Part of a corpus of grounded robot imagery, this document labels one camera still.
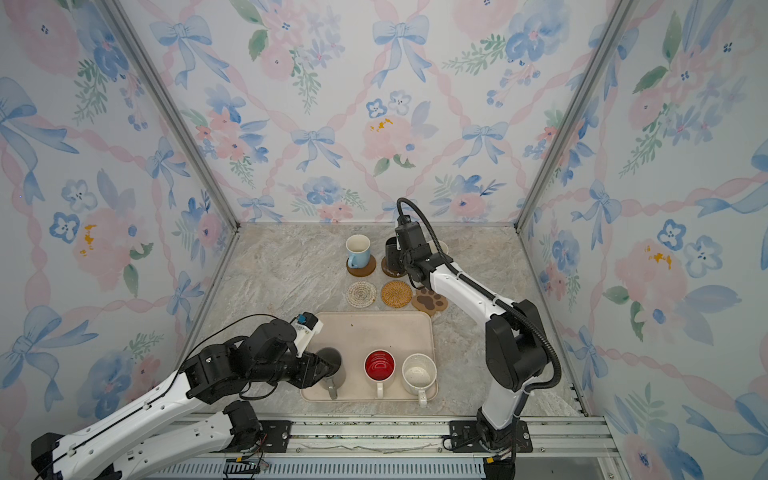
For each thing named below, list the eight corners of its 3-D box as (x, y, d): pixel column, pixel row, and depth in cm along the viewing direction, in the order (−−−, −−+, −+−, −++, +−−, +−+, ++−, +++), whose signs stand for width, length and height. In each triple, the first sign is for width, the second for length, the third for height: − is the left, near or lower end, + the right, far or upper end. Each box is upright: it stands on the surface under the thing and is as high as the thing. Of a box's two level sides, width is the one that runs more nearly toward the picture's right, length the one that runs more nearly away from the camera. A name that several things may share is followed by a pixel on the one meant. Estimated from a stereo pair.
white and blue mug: (347, 279, 106) (343, 259, 97) (349, 255, 113) (346, 234, 104) (369, 279, 106) (367, 259, 97) (370, 255, 113) (369, 234, 104)
